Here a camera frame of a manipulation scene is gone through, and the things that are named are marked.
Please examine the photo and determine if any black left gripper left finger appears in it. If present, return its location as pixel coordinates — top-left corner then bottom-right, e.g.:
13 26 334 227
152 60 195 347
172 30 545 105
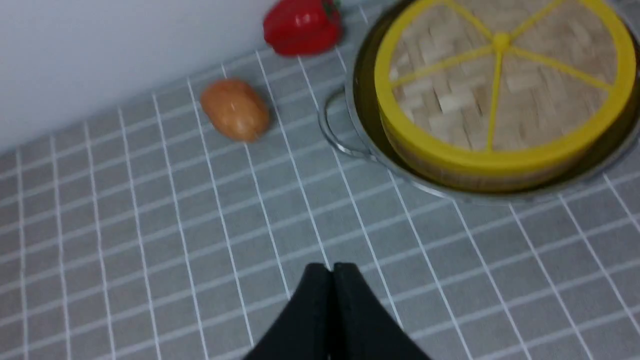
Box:
244 263 333 360

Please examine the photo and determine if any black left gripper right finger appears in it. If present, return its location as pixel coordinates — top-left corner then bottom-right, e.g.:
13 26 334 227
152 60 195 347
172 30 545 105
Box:
333 262 430 360

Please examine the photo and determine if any yellow rimmed bamboo steamer basket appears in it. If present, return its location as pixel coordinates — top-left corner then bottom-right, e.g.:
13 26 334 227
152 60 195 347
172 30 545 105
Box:
375 106 639 198

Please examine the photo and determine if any yellow rimmed bamboo steamer lid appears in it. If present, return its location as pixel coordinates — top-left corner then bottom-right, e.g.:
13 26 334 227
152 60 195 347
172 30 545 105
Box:
374 0 638 176

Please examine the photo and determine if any stainless steel pot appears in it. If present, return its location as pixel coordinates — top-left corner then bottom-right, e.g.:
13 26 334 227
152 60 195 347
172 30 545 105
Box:
318 0 639 204

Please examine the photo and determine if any grey checkered tablecloth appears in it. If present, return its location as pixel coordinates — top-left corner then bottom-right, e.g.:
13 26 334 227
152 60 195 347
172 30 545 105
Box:
0 1 640 360

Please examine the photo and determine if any red bell pepper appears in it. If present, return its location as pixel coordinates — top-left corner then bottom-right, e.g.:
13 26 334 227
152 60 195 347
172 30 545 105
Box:
263 0 343 58

